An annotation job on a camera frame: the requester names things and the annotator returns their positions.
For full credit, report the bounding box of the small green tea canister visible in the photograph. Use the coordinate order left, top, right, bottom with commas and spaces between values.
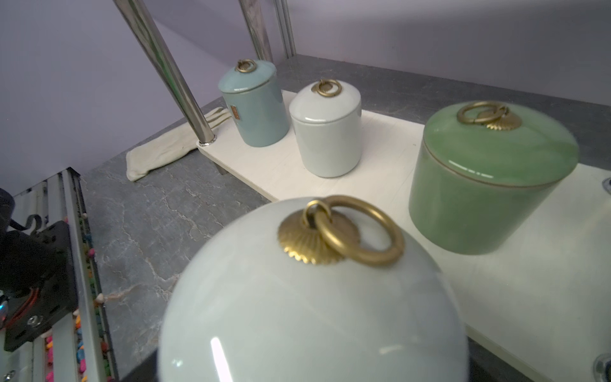
408, 101, 579, 255

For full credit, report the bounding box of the aluminium cage frame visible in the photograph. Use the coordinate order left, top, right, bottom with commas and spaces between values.
274, 0, 297, 59

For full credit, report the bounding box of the white two-tier shelf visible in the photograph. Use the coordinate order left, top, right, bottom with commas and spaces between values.
117, 1, 610, 381

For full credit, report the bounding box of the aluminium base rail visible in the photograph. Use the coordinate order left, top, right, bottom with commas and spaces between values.
1, 169, 119, 381

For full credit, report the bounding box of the beige work glove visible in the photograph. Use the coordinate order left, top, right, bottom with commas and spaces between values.
126, 123, 205, 182

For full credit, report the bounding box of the small blue tea canister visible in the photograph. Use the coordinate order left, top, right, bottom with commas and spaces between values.
218, 59, 290, 147

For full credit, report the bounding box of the large white tea canister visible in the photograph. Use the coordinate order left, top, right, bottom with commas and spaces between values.
158, 197, 469, 381

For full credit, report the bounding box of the small white tea canister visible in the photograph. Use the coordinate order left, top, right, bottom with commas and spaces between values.
289, 79, 362, 178

